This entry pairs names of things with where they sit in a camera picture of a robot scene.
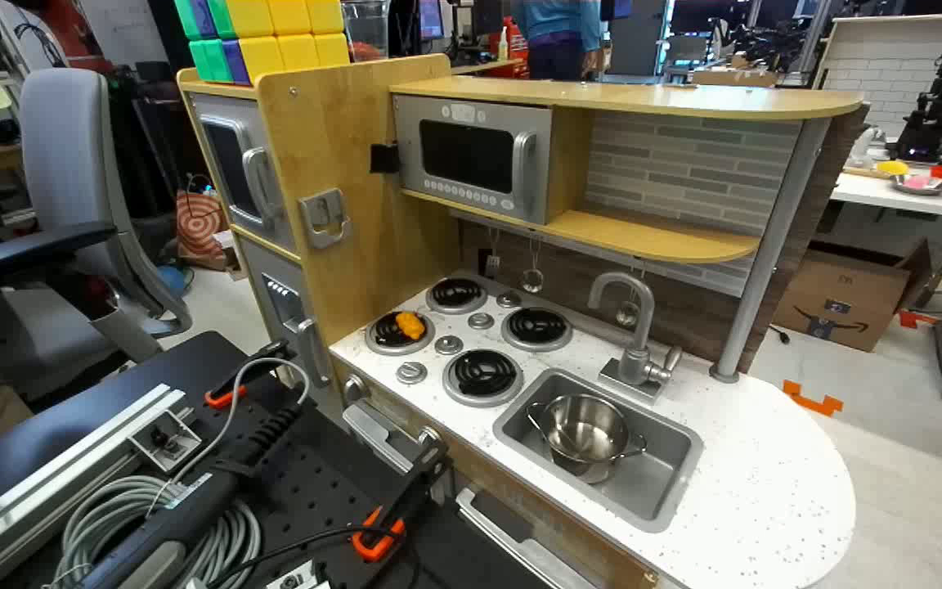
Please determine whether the small orange toy food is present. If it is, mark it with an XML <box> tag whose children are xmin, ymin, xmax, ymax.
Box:
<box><xmin>390</xmin><ymin>312</ymin><xmax>429</xmax><ymax>342</ymax></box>

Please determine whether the small steel pot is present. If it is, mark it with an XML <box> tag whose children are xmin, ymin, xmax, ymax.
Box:
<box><xmin>523</xmin><ymin>388</ymin><xmax>646</xmax><ymax>484</ymax></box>

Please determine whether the grey sink basin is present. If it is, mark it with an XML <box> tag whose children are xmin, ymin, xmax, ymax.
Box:
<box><xmin>491</xmin><ymin>367</ymin><xmax>706</xmax><ymax>537</ymax></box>

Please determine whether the silver toy microwave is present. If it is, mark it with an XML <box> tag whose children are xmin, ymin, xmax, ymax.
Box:
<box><xmin>390</xmin><ymin>96</ymin><xmax>557</xmax><ymax>227</ymax></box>

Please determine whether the small black block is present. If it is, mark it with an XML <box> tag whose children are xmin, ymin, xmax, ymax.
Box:
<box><xmin>367</xmin><ymin>140</ymin><xmax>401</xmax><ymax>177</ymax></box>

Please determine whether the grey metal latch plate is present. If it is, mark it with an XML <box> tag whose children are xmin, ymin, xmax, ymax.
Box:
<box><xmin>299</xmin><ymin>187</ymin><xmax>354</xmax><ymax>251</ymax></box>

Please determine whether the grey toy faucet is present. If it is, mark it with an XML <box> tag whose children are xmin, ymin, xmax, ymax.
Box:
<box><xmin>585</xmin><ymin>267</ymin><xmax>685</xmax><ymax>402</ymax></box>

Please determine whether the black ribbed grip pole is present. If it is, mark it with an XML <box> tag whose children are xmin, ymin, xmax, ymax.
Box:
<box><xmin>76</xmin><ymin>394</ymin><xmax>318</xmax><ymax>589</ymax></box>

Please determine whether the red container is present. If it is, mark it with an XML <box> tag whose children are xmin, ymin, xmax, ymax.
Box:
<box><xmin>483</xmin><ymin>13</ymin><xmax>532</xmax><ymax>79</ymax></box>

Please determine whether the black perforated mounting board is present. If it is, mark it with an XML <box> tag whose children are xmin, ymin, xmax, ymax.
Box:
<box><xmin>108</xmin><ymin>368</ymin><xmax>561</xmax><ymax>589</ymax></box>

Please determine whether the orange and black bar clamp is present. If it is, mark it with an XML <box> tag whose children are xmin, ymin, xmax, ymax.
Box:
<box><xmin>199</xmin><ymin>342</ymin><xmax>310</xmax><ymax>415</ymax></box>
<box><xmin>346</xmin><ymin>434</ymin><xmax>458</xmax><ymax>568</ymax></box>

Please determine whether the grey toy oven door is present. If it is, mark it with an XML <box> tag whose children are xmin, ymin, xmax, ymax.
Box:
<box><xmin>185</xmin><ymin>96</ymin><xmax>300</xmax><ymax>251</ymax></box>

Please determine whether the orange patterned bag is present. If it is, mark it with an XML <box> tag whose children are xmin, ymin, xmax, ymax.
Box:
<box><xmin>172</xmin><ymin>191</ymin><xmax>240</xmax><ymax>276</ymax></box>

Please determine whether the person in blue shirt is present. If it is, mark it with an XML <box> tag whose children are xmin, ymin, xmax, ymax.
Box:
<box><xmin>512</xmin><ymin>0</ymin><xmax>613</xmax><ymax>83</ymax></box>

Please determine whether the wooden toy play kitchen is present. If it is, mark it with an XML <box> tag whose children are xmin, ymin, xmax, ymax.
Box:
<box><xmin>172</xmin><ymin>53</ymin><xmax>874</xmax><ymax>589</ymax></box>

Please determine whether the brown cardboard box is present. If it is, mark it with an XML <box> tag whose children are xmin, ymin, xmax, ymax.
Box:
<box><xmin>771</xmin><ymin>240</ymin><xmax>931</xmax><ymax>353</ymax></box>

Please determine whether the white desk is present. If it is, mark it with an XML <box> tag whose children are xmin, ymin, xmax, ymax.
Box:
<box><xmin>827</xmin><ymin>159</ymin><xmax>942</xmax><ymax>227</ymax></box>

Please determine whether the grey office chair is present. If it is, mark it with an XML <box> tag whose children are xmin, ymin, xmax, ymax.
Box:
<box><xmin>0</xmin><ymin>65</ymin><xmax>197</xmax><ymax>373</ymax></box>

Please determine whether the small yellow item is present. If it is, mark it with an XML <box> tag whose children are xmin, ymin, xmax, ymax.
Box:
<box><xmin>874</xmin><ymin>157</ymin><xmax>916</xmax><ymax>182</ymax></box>

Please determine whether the small plate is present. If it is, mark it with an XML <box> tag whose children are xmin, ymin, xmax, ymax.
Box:
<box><xmin>894</xmin><ymin>171</ymin><xmax>942</xmax><ymax>198</ymax></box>

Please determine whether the white perforated panel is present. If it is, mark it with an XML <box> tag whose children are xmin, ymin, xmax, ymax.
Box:
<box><xmin>810</xmin><ymin>8</ymin><xmax>942</xmax><ymax>140</ymax></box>

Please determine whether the black printed stand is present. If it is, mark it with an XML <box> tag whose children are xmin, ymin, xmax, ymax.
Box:
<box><xmin>888</xmin><ymin>13</ymin><xmax>942</xmax><ymax>163</ymax></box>

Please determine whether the small metal wall hook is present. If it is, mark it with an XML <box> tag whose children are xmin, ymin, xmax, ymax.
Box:
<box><xmin>476</xmin><ymin>227</ymin><xmax>504</xmax><ymax>279</ymax></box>

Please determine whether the metal hook with ring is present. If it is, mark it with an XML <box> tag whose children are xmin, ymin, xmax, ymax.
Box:
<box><xmin>521</xmin><ymin>242</ymin><xmax>549</xmax><ymax>298</ymax></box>

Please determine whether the silver oven bar handle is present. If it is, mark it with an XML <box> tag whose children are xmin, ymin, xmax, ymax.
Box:
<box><xmin>336</xmin><ymin>393</ymin><xmax>449</xmax><ymax>478</ymax></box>

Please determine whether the grey cabinet door with handle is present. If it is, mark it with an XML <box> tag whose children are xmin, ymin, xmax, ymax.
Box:
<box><xmin>231</xmin><ymin>231</ymin><xmax>343</xmax><ymax>421</ymax></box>

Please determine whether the white drawer handle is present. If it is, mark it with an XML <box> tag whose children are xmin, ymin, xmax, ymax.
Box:
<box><xmin>456</xmin><ymin>484</ymin><xmax>600</xmax><ymax>589</ymax></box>

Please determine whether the grey support post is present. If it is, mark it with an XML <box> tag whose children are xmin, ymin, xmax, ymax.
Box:
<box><xmin>709</xmin><ymin>113</ymin><xmax>832</xmax><ymax>385</ymax></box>

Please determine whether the metal rail bracket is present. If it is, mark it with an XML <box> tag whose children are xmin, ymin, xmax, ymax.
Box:
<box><xmin>124</xmin><ymin>409</ymin><xmax>205</xmax><ymax>474</ymax></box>

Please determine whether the orange floor bracket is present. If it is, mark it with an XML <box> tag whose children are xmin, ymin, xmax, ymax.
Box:
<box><xmin>779</xmin><ymin>375</ymin><xmax>847</xmax><ymax>417</ymax></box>

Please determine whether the grey coiled cable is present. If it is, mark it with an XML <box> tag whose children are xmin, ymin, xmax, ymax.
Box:
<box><xmin>48</xmin><ymin>353</ymin><xmax>318</xmax><ymax>589</ymax></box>

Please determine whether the aluminium extrusion rail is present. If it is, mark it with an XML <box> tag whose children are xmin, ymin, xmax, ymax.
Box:
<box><xmin>0</xmin><ymin>378</ymin><xmax>191</xmax><ymax>589</ymax></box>

